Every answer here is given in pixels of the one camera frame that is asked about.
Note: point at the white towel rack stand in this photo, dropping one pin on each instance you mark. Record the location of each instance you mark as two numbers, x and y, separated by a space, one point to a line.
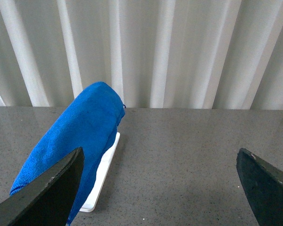
101 174

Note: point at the blue microfiber cloth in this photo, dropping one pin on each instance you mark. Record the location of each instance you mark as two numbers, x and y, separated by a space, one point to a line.
89 122

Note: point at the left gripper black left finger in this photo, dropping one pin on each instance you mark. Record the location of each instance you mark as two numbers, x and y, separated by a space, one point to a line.
47 200

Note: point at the white pleated curtain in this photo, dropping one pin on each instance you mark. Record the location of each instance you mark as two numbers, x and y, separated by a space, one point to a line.
198 54

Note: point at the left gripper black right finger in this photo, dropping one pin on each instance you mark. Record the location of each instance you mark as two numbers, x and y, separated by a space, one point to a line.
263 187

